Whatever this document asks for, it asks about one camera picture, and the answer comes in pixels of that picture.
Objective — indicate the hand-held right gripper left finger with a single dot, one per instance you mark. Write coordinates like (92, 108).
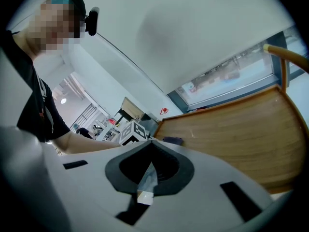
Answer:
(91, 178)

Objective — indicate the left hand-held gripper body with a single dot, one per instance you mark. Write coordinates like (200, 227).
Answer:
(132, 134)

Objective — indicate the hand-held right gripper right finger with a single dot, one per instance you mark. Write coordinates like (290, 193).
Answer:
(205, 190)

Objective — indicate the dark blue cloth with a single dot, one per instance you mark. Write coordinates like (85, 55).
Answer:
(172, 140)

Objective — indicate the wooden shelf cart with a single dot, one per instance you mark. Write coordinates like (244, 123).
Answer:
(241, 134)

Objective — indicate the person's left forearm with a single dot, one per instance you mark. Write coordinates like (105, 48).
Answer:
(84, 145)

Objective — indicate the black metal railing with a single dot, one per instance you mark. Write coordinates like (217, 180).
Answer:
(85, 115)

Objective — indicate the person's black shirt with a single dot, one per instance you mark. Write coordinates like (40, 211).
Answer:
(29, 93)

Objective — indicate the window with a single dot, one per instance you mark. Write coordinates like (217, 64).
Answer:
(229, 86)

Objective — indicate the person's head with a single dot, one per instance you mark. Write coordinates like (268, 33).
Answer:
(55, 23)

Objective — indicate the black head camera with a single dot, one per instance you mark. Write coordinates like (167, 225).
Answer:
(93, 20)

